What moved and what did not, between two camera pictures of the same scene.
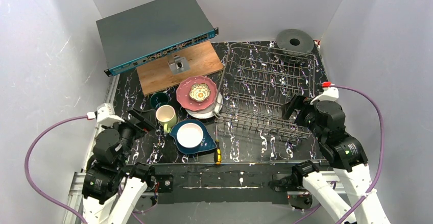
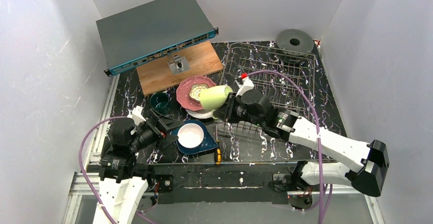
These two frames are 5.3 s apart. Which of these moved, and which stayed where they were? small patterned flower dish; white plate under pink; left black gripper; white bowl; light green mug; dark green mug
Moved: left black gripper; light green mug
Stayed: white bowl; white plate under pink; dark green mug; small patterned flower dish
